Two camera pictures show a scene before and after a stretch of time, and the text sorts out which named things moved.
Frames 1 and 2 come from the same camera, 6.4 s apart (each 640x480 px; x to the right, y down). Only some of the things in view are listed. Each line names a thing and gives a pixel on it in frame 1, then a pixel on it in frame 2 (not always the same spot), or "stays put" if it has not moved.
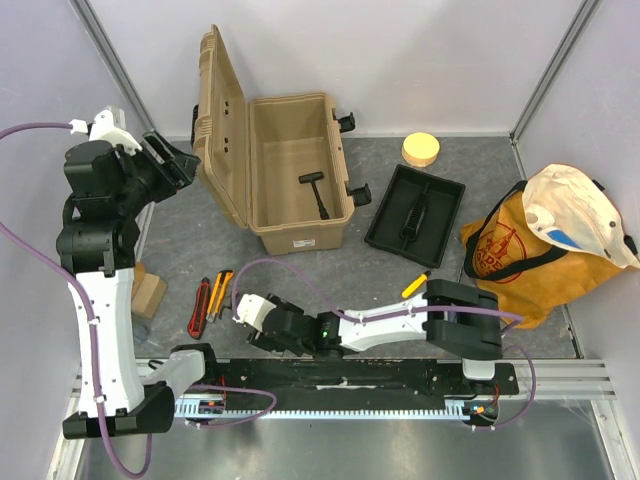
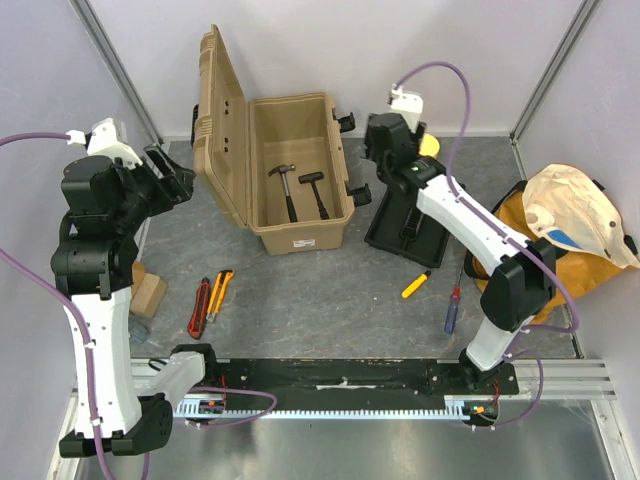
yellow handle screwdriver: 416,285 stays put
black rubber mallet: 309,178 stays put
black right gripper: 270,326 -> 382,163
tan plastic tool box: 275,164 stays put
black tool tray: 416,215 stays put
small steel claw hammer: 227,306 -> 282,169
